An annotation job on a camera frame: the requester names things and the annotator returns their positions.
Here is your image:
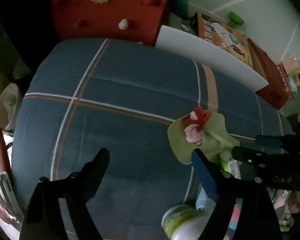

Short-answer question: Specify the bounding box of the light green cloth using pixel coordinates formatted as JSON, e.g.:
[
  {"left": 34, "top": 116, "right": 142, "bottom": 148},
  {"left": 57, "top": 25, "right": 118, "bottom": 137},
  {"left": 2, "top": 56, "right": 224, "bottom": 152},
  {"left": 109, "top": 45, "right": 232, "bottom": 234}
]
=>
[{"left": 167, "top": 112, "right": 239, "bottom": 165}]

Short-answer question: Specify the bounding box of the light blue face mask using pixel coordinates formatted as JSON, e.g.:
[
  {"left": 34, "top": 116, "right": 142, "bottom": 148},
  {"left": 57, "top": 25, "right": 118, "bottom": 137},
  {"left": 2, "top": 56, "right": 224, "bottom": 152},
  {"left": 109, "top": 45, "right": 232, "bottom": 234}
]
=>
[{"left": 196, "top": 188, "right": 216, "bottom": 213}]

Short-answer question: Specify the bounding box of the teal plastic container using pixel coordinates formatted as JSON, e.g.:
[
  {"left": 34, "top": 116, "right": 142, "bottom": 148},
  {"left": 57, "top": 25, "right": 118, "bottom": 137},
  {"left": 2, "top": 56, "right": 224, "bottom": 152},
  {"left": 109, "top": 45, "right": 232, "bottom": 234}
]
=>
[{"left": 229, "top": 198, "right": 243, "bottom": 231}]

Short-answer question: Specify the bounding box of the red cardboard box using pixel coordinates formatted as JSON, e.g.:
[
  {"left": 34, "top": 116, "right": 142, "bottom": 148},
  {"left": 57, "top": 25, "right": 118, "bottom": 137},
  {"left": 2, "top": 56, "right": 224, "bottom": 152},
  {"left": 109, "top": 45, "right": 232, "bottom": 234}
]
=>
[{"left": 248, "top": 38, "right": 289, "bottom": 110}]

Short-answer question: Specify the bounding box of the red plastic stool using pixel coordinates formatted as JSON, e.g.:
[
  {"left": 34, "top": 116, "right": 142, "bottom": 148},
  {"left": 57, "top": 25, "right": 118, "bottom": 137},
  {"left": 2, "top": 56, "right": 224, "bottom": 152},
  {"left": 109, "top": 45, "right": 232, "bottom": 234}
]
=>
[{"left": 0, "top": 115, "right": 18, "bottom": 221}]

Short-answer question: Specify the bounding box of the white jar green label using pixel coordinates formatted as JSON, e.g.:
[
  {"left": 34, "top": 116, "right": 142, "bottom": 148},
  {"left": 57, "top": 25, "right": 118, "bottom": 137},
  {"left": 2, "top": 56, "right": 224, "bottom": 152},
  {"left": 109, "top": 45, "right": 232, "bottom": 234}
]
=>
[{"left": 161, "top": 205, "right": 210, "bottom": 240}]

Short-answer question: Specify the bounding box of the blue plaid cushion cover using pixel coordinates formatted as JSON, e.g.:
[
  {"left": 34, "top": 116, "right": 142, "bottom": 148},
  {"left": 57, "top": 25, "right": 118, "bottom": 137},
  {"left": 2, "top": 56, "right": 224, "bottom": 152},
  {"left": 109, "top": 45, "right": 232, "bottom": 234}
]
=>
[{"left": 12, "top": 38, "right": 292, "bottom": 239}]

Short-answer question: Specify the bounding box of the orange printed toy box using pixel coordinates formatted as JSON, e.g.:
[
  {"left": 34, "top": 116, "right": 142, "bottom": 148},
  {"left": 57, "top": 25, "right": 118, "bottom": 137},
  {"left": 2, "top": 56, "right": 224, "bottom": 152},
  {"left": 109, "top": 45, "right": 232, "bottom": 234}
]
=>
[{"left": 191, "top": 12, "right": 253, "bottom": 68}]

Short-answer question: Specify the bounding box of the green dumbbell toy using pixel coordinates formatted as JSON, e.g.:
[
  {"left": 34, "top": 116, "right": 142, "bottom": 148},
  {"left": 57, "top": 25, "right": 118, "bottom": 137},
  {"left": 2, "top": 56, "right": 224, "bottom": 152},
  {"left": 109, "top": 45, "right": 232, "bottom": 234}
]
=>
[{"left": 227, "top": 12, "right": 244, "bottom": 28}]

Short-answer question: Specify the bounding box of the white foam board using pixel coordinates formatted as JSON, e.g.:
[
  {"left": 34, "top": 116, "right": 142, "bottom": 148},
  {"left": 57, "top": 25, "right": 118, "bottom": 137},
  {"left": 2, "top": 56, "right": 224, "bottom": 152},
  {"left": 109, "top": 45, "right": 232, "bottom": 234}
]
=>
[{"left": 155, "top": 25, "right": 268, "bottom": 92}]

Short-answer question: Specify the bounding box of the red felt handbag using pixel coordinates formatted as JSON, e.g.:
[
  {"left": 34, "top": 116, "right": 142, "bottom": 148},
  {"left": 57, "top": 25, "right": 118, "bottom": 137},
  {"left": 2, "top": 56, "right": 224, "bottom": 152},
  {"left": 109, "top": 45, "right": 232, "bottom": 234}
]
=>
[{"left": 51, "top": 0, "right": 167, "bottom": 46}]

